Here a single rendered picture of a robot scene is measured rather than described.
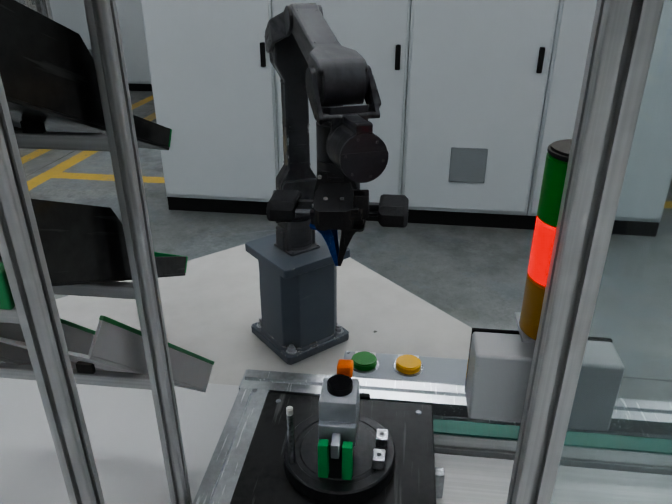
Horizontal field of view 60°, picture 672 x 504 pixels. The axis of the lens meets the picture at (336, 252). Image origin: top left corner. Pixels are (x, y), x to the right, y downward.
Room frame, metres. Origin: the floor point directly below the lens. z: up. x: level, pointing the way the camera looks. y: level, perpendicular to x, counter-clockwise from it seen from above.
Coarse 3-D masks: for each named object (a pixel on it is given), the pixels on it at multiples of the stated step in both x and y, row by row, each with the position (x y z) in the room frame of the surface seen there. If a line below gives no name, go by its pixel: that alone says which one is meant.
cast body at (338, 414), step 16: (336, 384) 0.55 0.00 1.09; (352, 384) 0.55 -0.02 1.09; (320, 400) 0.53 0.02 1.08; (336, 400) 0.53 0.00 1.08; (352, 400) 0.53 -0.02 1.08; (320, 416) 0.53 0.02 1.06; (336, 416) 0.53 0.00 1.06; (352, 416) 0.52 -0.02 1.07; (320, 432) 0.52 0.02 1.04; (336, 432) 0.52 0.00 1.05; (352, 432) 0.52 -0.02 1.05; (336, 448) 0.50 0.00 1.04
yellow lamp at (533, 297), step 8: (528, 280) 0.41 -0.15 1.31; (528, 288) 0.41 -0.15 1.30; (536, 288) 0.40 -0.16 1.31; (544, 288) 0.40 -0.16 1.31; (528, 296) 0.41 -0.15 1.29; (536, 296) 0.40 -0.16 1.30; (528, 304) 0.41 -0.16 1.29; (536, 304) 0.40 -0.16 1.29; (528, 312) 0.40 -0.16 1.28; (536, 312) 0.40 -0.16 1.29; (520, 320) 0.42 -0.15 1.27; (528, 320) 0.40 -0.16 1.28; (536, 320) 0.40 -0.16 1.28; (528, 328) 0.40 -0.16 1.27; (536, 328) 0.40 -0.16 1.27; (528, 336) 0.40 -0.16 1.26; (536, 336) 0.40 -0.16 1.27
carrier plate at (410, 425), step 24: (264, 408) 0.65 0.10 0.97; (312, 408) 0.65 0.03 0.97; (360, 408) 0.65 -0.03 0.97; (384, 408) 0.65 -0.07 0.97; (408, 408) 0.65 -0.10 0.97; (432, 408) 0.65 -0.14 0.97; (264, 432) 0.60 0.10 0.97; (408, 432) 0.60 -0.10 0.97; (432, 432) 0.60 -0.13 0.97; (264, 456) 0.56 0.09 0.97; (408, 456) 0.56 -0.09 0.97; (432, 456) 0.56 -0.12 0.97; (240, 480) 0.52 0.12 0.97; (264, 480) 0.52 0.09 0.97; (288, 480) 0.52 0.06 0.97; (408, 480) 0.52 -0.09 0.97; (432, 480) 0.52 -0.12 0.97
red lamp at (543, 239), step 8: (536, 224) 0.41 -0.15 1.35; (544, 224) 0.41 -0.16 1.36; (536, 232) 0.41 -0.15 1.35; (544, 232) 0.40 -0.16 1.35; (552, 232) 0.40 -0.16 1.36; (536, 240) 0.41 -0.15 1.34; (544, 240) 0.40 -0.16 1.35; (552, 240) 0.40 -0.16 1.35; (536, 248) 0.41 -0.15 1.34; (544, 248) 0.40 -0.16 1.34; (552, 248) 0.40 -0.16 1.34; (536, 256) 0.41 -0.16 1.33; (544, 256) 0.40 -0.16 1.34; (536, 264) 0.40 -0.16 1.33; (544, 264) 0.40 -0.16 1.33; (528, 272) 0.42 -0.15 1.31; (536, 272) 0.40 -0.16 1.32; (544, 272) 0.40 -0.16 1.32; (536, 280) 0.40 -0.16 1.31; (544, 280) 0.40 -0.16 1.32
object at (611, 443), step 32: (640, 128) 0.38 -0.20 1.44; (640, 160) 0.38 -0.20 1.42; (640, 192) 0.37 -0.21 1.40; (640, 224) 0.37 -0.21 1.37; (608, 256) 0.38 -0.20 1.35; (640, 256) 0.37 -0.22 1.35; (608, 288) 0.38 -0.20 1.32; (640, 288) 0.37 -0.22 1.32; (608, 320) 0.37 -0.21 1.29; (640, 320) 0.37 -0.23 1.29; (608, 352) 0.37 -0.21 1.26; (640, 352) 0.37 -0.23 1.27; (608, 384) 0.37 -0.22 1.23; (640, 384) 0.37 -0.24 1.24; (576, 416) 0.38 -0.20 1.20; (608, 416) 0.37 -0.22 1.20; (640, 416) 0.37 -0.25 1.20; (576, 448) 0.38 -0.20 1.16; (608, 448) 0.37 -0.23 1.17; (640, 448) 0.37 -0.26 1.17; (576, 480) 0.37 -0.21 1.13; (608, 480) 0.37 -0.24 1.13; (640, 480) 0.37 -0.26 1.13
